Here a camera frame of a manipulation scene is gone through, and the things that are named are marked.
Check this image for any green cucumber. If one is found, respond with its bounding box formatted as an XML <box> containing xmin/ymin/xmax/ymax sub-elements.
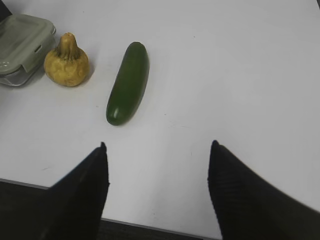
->
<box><xmin>106</xmin><ymin>41</ymin><xmax>150</xmax><ymax>126</ymax></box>

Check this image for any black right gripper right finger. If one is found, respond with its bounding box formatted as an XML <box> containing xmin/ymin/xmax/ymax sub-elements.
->
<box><xmin>207</xmin><ymin>140</ymin><xmax>320</xmax><ymax>240</ymax></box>

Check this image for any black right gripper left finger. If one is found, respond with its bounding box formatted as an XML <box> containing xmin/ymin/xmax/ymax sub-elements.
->
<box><xmin>39</xmin><ymin>142</ymin><xmax>110</xmax><ymax>240</ymax></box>

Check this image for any glass container green lid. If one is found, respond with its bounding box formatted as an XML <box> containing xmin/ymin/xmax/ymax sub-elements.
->
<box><xmin>0</xmin><ymin>14</ymin><xmax>56</xmax><ymax>87</ymax></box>

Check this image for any yellow bumpy gourd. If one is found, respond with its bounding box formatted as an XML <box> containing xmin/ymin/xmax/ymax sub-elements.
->
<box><xmin>43</xmin><ymin>32</ymin><xmax>90</xmax><ymax>87</ymax></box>

